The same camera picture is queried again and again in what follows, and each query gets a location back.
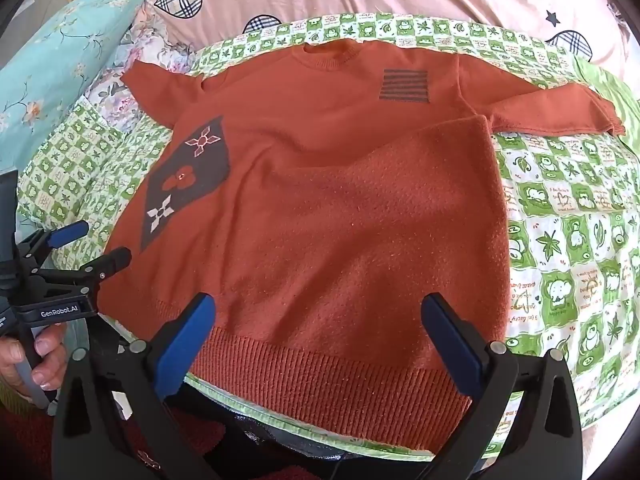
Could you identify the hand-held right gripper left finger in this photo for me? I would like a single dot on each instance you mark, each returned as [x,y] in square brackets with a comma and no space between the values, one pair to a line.
[185,345]

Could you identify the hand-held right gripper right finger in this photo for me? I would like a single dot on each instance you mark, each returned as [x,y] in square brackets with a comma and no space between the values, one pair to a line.
[450,345]

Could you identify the purple floral pillow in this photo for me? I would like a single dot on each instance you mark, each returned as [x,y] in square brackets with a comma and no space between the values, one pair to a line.
[160,50]

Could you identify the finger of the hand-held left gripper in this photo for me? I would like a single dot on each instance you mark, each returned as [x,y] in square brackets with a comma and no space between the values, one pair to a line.
[107,265]
[67,235]

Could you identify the person's left hand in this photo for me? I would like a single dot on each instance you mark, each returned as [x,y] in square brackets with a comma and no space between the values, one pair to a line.
[50,365]

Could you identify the green checked printed blanket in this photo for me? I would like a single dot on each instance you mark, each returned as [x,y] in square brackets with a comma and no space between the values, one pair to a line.
[550,210]

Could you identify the teal floral pillow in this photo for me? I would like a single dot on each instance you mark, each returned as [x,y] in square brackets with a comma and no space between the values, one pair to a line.
[60,50]

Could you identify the orange knit sweater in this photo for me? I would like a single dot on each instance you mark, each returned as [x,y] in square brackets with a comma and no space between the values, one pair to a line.
[325,200]

